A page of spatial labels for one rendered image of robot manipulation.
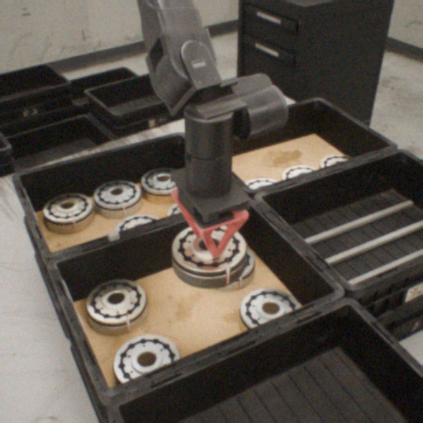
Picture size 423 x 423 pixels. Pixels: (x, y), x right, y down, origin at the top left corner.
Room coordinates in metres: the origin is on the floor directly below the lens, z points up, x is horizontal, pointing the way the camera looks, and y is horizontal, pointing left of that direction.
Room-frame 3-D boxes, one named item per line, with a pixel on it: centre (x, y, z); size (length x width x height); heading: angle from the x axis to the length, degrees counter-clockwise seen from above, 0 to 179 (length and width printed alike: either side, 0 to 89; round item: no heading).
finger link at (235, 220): (0.53, 0.00, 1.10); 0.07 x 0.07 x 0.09; 28
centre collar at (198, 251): (0.54, 0.01, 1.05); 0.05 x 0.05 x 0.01
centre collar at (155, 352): (0.49, 0.10, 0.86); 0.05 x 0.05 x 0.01
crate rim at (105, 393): (0.60, 0.04, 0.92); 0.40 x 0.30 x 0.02; 118
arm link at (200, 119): (0.55, 0.00, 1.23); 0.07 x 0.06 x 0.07; 125
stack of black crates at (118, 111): (2.07, 0.31, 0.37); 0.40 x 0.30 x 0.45; 126
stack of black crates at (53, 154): (1.84, 0.63, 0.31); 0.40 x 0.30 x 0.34; 126
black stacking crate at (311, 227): (0.79, -0.32, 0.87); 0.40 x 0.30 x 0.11; 118
